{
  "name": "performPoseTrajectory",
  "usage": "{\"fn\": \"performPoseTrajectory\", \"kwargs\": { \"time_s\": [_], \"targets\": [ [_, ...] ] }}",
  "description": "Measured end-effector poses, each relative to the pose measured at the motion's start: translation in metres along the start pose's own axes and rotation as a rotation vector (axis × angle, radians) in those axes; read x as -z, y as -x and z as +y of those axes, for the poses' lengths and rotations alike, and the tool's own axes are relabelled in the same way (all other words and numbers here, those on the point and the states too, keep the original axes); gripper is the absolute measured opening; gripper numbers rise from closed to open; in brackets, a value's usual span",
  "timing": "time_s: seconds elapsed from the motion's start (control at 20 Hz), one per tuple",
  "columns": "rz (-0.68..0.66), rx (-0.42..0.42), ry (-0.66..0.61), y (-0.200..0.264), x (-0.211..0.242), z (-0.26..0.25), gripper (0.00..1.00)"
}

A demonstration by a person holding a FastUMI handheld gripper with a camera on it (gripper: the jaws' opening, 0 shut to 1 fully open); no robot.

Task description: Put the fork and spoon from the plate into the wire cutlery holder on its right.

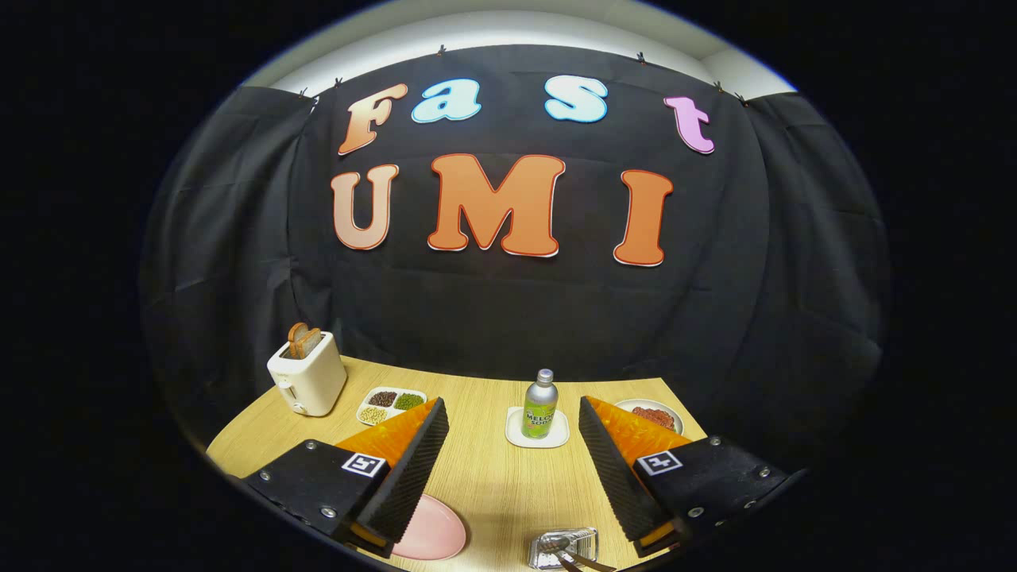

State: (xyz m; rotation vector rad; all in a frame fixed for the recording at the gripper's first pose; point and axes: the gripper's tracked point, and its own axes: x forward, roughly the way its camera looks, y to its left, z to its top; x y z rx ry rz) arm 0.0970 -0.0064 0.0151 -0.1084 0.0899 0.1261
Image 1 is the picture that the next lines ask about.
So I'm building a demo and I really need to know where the white square coaster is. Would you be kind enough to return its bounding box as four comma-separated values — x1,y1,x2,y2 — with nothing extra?
505,406,571,450

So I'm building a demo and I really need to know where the green soda bottle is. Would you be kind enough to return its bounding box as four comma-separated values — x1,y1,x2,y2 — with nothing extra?
521,369,559,440

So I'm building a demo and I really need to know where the fork with brown handle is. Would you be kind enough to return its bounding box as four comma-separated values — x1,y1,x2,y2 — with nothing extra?
560,542,617,572

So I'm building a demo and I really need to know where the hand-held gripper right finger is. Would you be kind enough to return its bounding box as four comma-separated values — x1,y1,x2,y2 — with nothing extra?
578,396,795,557

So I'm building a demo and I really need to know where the metal wire basket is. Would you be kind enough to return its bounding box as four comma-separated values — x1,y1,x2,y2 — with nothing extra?
528,527,599,572

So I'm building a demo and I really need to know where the white toaster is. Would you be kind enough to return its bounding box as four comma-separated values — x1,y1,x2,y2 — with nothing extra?
267,330,348,418

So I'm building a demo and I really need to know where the white oval dish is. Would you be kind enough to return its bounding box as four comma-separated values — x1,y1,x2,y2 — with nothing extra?
613,398,684,436

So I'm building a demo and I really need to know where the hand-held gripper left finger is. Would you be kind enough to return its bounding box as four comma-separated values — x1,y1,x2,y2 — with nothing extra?
241,397,450,558

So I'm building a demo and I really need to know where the pink round plate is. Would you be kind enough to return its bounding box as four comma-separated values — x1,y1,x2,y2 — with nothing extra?
392,493,468,562

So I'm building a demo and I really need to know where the white divided dish with beans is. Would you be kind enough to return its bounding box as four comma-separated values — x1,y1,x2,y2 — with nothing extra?
356,386,428,427

